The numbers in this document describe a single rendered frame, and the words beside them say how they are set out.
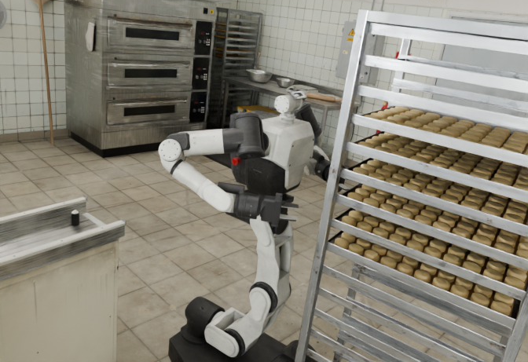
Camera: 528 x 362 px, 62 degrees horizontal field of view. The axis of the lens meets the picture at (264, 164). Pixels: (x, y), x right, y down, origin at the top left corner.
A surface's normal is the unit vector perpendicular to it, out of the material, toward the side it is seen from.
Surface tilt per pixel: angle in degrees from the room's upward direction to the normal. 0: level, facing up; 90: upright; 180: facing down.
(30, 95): 90
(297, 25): 90
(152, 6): 90
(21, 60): 90
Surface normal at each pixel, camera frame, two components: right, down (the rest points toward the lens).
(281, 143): 0.19, 0.25
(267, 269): -0.56, 0.19
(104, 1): 0.71, 0.31
